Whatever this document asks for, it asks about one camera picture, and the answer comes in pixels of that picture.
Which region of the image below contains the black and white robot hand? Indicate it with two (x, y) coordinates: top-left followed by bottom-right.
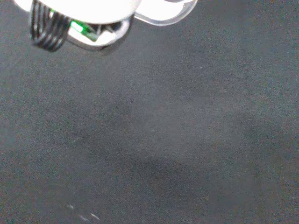
(14, 0), (164, 52)

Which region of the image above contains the black bench cloth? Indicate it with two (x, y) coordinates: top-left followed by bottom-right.
(0, 0), (299, 224)

